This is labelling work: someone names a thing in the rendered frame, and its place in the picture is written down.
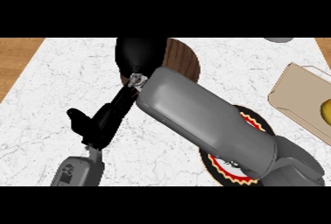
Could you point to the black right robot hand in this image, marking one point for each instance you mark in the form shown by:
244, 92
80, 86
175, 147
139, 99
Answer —
139, 54

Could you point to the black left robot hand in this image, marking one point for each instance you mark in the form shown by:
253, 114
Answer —
101, 125

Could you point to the grey round object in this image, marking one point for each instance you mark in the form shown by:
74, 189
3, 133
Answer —
278, 39

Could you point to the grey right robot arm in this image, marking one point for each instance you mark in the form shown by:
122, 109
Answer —
207, 116

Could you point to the yellow fruit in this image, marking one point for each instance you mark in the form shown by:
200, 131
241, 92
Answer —
327, 112

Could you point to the beige cutting board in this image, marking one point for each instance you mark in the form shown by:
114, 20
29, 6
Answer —
299, 96

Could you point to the black plate with zigzag rim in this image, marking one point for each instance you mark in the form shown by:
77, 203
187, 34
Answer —
216, 172

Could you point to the brown wooden bowl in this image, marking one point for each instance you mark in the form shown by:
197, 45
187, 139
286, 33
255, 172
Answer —
181, 59

